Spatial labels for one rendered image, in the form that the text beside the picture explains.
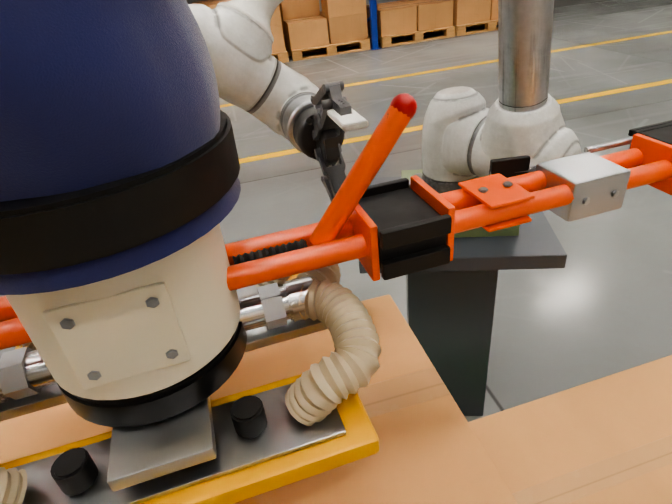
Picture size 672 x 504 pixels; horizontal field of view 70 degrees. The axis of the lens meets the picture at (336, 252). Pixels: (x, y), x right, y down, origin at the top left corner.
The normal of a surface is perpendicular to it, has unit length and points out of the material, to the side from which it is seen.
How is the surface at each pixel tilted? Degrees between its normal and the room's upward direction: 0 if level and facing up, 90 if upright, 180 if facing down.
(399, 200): 0
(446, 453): 0
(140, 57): 77
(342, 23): 90
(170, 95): 85
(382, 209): 0
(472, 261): 90
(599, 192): 90
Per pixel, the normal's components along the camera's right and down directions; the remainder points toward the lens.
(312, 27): 0.23, 0.51
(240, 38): 0.48, 0.12
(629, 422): -0.10, -0.84
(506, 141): -0.69, 0.55
